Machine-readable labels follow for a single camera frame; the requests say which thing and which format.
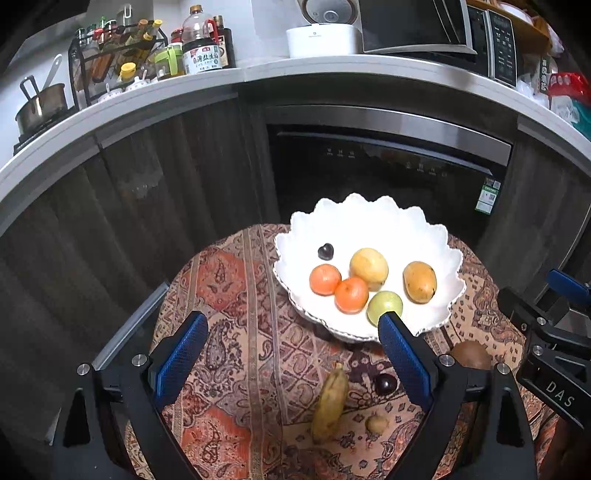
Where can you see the large soy sauce bottle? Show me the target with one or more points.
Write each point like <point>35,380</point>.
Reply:
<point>200,42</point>

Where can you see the dark cherry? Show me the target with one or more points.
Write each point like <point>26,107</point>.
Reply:
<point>326,252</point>
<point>385,384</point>

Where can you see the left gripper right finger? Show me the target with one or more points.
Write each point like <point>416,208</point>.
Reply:
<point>498,443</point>

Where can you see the steel saucepan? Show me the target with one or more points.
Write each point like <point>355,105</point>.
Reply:
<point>42,105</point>

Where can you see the green energy label sticker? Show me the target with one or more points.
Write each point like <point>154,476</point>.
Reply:
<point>488,195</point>

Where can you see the teal plastic bag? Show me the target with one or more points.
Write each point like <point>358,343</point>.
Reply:
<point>582,118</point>

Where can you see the orange mandarin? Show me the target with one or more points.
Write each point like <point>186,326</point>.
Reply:
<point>324,279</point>
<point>351,295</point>

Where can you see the black spice rack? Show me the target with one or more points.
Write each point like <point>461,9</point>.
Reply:
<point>106,57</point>

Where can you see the patterned paisley tablecloth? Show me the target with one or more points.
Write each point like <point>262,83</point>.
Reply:
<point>245,410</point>

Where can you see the black built-in dishwasher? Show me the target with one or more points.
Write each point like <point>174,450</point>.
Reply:
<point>331,151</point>

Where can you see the yellow mango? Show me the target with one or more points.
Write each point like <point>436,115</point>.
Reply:
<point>420,282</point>

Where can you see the small tan longan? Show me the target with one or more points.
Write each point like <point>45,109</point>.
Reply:
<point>377,424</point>

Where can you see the black gas stove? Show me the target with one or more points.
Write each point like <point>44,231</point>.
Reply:
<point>26,139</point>

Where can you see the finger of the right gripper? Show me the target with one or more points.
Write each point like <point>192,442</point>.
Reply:
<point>568,287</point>
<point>527,318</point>

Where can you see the small yellow banana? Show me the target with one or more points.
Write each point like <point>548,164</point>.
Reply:
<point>330,405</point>

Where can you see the black microwave oven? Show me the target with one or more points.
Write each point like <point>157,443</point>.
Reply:
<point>451,32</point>

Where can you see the red plastic bag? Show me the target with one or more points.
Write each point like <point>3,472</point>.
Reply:
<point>570,84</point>

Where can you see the brown kiwi fruit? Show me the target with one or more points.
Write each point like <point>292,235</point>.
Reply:
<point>472,354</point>

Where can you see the green lidded jar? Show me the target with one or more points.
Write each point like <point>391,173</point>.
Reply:
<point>168,61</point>

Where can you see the green apple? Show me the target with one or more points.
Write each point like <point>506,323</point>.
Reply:
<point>383,302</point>

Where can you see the yellow round pear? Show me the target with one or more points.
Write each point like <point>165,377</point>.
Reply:
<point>370,265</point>

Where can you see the white rice cooker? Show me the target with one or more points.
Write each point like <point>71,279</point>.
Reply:
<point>333,29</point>

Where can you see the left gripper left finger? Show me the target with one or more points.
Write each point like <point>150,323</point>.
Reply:
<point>88,443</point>

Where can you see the white plastic bag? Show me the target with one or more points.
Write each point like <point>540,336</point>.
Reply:
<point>533,82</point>

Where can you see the white scalloped fruit bowl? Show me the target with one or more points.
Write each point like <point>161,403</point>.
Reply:
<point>344,263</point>

